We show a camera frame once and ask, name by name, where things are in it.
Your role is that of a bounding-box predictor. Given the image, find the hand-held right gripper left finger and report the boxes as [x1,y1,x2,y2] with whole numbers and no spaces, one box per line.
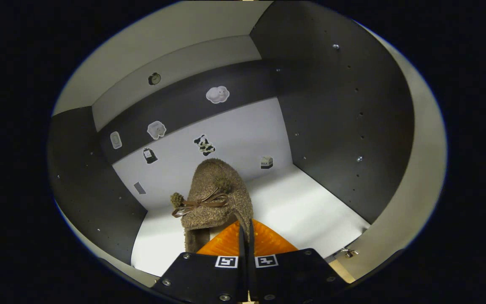
[152,220,248,302]

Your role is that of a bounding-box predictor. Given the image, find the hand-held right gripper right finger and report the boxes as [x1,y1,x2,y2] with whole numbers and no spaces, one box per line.
[247,219,349,302]

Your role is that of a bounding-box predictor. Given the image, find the brown fuzzy shoe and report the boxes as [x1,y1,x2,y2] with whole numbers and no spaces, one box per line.
[170,158,254,254]

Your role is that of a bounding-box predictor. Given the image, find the white shoe cabinet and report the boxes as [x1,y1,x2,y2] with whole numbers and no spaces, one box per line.
[48,0,448,288]

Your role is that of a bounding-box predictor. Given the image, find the white cabinet door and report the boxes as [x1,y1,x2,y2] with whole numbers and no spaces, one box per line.
[332,21,448,281]

